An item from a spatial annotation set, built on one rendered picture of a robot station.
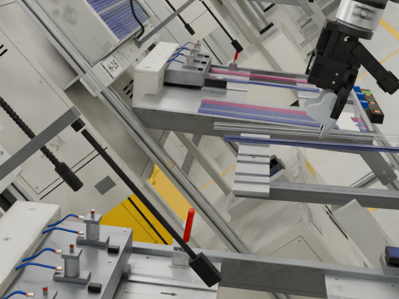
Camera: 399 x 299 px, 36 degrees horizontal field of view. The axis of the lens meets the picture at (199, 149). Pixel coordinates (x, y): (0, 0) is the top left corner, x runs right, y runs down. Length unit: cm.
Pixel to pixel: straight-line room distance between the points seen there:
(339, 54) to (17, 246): 64
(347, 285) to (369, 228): 31
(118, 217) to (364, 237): 291
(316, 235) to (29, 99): 97
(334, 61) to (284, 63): 427
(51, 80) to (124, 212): 234
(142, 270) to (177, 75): 115
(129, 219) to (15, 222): 310
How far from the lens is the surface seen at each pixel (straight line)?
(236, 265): 109
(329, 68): 111
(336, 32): 112
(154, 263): 108
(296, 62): 538
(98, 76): 178
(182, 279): 104
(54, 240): 103
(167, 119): 181
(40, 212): 108
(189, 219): 103
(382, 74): 114
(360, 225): 137
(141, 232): 416
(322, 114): 114
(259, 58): 537
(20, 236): 101
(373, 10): 110
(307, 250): 196
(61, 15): 193
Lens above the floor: 136
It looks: 12 degrees down
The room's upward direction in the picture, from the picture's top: 40 degrees counter-clockwise
